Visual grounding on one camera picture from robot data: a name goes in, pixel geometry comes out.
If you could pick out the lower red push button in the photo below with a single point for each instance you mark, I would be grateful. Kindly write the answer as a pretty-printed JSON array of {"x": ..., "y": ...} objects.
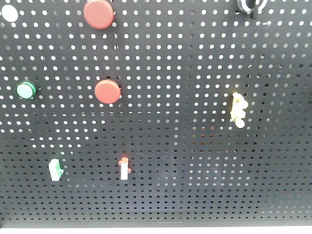
[{"x": 107, "y": 91}]

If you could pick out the red push button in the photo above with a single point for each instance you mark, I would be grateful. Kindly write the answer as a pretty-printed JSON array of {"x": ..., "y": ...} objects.
[
  {"x": 107, "y": 91},
  {"x": 98, "y": 14}
]

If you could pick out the white round button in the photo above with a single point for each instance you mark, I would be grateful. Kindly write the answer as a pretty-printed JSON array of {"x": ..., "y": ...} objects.
[{"x": 9, "y": 13}]

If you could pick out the green white toggle switch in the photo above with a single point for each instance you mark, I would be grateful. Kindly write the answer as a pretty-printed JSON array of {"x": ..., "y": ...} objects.
[{"x": 55, "y": 170}]

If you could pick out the yellow white toggle switch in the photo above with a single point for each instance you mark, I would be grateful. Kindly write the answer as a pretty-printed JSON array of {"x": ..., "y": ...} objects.
[{"x": 239, "y": 104}]

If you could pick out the upper red push button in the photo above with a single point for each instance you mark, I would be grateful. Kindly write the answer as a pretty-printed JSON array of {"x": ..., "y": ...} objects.
[{"x": 98, "y": 14}]

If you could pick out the black perforated pegboard panel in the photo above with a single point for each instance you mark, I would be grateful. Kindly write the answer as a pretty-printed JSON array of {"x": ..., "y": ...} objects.
[{"x": 177, "y": 63}]

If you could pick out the green round push button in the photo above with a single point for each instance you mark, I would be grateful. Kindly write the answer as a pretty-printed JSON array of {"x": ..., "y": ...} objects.
[{"x": 26, "y": 89}]

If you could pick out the red white toggle switch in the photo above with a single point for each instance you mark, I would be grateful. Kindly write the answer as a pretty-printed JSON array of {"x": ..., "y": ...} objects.
[{"x": 124, "y": 168}]

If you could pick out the black rotary selector switch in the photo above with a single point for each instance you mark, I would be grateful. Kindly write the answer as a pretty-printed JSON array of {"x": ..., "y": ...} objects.
[{"x": 251, "y": 7}]

